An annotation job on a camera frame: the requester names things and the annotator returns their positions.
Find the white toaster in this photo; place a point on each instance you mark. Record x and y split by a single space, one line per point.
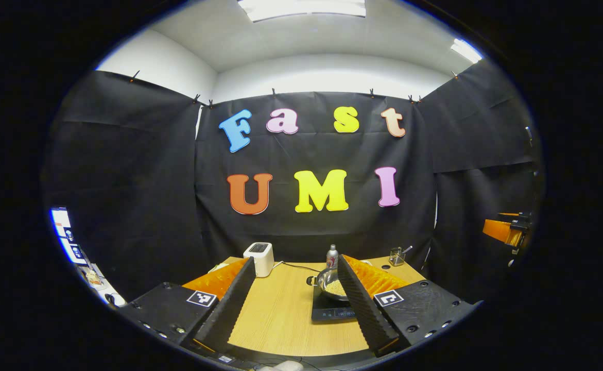
259 260

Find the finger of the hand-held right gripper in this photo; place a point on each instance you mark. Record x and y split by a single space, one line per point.
522 219
497 229

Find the pile of pale beans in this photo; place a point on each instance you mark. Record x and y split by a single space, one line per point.
336 288

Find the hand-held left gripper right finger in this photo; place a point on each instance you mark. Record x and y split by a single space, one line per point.
363 309

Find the large ceiling light panel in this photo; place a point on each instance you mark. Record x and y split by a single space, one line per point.
301 7

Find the metal spoon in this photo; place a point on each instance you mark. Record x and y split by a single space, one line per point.
407 250

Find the black induction cooktop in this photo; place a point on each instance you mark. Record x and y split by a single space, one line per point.
329 312

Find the small ceiling light panel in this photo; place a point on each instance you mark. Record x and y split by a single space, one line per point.
466 50

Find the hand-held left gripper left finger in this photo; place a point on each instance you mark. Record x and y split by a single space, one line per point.
229 309

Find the silver drink bottle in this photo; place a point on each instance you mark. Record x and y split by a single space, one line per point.
332 257

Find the stainless steel pot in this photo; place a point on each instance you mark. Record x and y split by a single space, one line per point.
327 275

